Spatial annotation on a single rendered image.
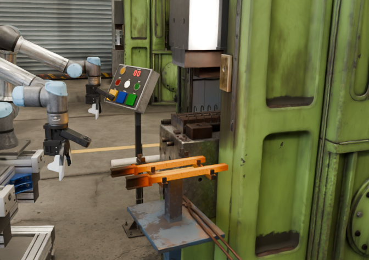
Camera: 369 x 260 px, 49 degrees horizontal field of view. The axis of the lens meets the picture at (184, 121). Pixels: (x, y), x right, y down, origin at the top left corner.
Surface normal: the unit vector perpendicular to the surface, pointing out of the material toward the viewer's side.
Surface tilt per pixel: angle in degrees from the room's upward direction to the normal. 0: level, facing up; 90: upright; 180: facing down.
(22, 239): 0
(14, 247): 0
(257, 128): 90
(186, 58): 90
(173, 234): 0
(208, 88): 90
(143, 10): 89
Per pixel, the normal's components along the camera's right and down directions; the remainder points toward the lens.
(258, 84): 0.36, 0.22
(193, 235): 0.02, -0.97
